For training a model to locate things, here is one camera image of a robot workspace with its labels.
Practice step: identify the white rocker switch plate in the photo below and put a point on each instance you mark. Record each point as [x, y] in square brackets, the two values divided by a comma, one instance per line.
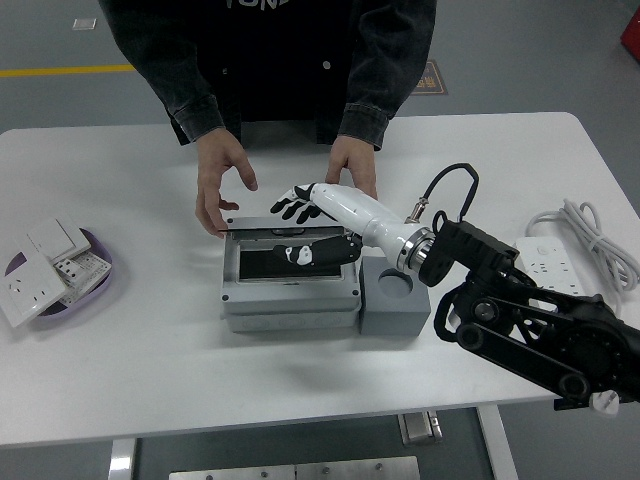
[55, 237]

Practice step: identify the person's right forearm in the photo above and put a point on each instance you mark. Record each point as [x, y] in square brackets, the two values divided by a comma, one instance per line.
[200, 115]

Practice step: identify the grey metal base plate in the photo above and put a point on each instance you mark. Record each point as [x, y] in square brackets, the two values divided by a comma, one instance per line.
[295, 470]

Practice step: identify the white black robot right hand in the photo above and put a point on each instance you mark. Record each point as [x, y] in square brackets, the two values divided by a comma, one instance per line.
[360, 212]

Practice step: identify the red object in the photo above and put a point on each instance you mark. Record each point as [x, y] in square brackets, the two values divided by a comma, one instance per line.
[631, 35]

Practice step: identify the white power plug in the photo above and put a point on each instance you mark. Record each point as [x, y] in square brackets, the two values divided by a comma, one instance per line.
[606, 403]

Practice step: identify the grey cube with round hole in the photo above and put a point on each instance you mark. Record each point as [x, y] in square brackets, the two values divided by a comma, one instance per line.
[395, 310]

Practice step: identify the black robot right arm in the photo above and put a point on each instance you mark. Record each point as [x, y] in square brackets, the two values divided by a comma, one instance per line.
[530, 325]

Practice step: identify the person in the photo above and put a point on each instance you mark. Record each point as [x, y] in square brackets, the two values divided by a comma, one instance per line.
[280, 60]

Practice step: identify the yellow floor tape line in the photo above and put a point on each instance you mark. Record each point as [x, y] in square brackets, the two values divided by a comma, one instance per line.
[65, 71]

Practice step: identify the person's left hand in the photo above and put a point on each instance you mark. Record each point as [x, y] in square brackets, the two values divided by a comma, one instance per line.
[350, 160]

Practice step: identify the dark floor sign orange text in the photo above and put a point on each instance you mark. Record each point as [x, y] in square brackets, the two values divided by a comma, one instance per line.
[434, 79]

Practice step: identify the grey box with clear lid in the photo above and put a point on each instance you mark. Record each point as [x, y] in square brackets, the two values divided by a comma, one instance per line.
[290, 300]

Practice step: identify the silver floor outlet plate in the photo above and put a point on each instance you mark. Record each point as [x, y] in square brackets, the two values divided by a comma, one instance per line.
[84, 23]

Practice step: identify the white printed socket plate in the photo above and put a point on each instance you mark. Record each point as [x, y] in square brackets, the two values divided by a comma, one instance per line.
[92, 272]

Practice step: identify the white socket module with holes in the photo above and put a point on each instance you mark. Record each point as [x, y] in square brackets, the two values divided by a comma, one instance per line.
[67, 270]

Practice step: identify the white five-hole socket plate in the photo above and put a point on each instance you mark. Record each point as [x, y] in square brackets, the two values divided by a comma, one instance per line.
[27, 295]

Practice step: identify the grey under-table bracket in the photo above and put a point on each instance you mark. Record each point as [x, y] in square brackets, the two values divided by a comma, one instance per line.
[419, 429]

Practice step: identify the white power strip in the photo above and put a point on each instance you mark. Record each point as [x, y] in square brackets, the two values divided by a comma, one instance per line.
[555, 265]

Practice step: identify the person's left forearm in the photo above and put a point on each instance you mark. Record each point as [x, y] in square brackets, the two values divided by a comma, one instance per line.
[365, 115]

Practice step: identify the person's right hand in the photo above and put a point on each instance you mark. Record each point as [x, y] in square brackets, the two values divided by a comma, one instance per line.
[215, 170]

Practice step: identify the purple plastic tray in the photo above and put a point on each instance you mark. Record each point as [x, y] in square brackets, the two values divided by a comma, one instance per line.
[97, 287]

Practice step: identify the white table leg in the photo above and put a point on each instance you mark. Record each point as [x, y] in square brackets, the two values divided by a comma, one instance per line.
[497, 445]
[121, 460]

